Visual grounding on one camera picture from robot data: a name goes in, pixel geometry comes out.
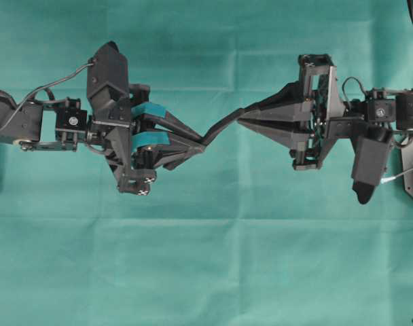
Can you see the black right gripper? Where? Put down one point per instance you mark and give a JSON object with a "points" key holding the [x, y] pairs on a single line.
{"points": [[318, 115]]}

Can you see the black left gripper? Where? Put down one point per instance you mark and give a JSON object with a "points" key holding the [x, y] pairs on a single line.
{"points": [[149, 150]]}

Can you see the black velcro strip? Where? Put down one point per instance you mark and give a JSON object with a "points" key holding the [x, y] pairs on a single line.
{"points": [[222, 124]]}

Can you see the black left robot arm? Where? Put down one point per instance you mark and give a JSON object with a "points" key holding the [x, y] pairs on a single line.
{"points": [[51, 125]]}

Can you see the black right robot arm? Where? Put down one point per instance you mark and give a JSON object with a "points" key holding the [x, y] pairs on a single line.
{"points": [[392, 108]]}

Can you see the green table cloth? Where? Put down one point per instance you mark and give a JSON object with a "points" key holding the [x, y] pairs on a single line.
{"points": [[234, 236]]}

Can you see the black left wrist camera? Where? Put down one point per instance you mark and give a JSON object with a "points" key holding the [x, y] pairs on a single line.
{"points": [[107, 86]]}

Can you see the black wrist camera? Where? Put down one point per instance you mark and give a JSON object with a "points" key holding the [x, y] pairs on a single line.
{"points": [[107, 86], [372, 146]]}

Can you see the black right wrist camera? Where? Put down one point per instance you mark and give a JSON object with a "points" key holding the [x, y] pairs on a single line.
{"points": [[372, 146]]}

